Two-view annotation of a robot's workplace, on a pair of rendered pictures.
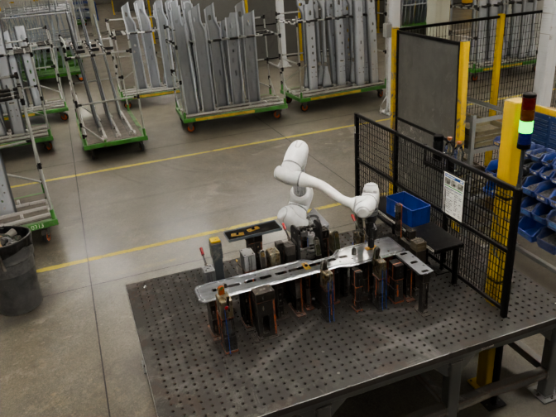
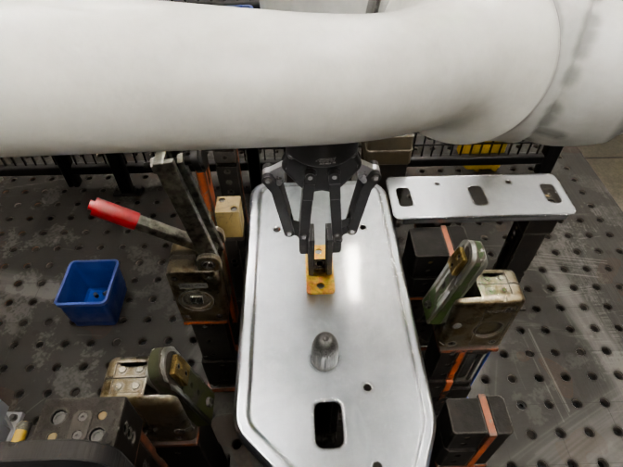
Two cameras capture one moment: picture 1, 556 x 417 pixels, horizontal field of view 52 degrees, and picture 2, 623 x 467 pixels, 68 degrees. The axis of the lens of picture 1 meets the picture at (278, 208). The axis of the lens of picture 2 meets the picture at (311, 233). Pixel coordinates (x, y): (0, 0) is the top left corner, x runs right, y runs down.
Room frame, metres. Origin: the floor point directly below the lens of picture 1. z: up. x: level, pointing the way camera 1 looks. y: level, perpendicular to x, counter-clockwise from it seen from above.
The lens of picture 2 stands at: (3.14, -0.21, 1.51)
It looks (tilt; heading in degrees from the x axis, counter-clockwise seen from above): 47 degrees down; 287
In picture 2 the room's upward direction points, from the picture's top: straight up
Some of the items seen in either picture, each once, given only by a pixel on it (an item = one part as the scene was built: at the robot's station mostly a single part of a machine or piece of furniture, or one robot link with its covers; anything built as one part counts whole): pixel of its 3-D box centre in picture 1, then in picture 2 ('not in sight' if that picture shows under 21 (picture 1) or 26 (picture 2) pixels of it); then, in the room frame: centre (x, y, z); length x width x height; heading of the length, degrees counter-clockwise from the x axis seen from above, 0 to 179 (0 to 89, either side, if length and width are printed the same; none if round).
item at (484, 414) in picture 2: (357, 289); (451, 454); (3.01, -0.46, 0.84); 0.11 x 0.08 x 0.29; 19
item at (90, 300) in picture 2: not in sight; (95, 294); (3.71, -0.60, 0.74); 0.11 x 0.10 x 0.09; 109
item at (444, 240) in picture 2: (395, 280); (423, 294); (3.09, -0.72, 0.84); 0.11 x 0.10 x 0.28; 19
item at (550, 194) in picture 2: (424, 292); (516, 254); (2.93, -0.86, 0.84); 0.11 x 0.06 x 0.29; 19
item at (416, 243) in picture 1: (417, 264); (377, 200); (3.21, -0.89, 0.88); 0.08 x 0.08 x 0.36; 19
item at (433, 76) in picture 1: (424, 133); not in sight; (5.57, -1.57, 1.00); 1.34 x 0.14 x 2.00; 19
